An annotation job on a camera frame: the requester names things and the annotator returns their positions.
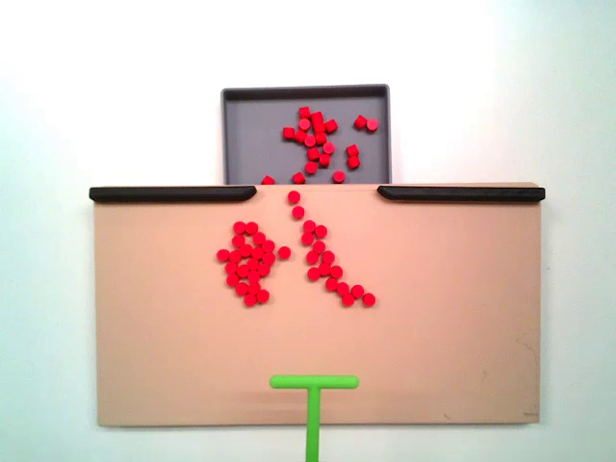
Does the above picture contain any green T pusher brown block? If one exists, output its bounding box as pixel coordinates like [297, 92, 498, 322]
[269, 373, 361, 462]

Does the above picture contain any black guard strip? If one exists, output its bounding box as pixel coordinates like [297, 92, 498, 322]
[376, 184, 547, 204]
[89, 186, 258, 204]

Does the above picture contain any grey tray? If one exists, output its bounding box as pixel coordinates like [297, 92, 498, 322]
[220, 83, 396, 187]

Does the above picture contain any beige board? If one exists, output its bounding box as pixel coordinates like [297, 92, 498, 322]
[90, 181, 548, 428]

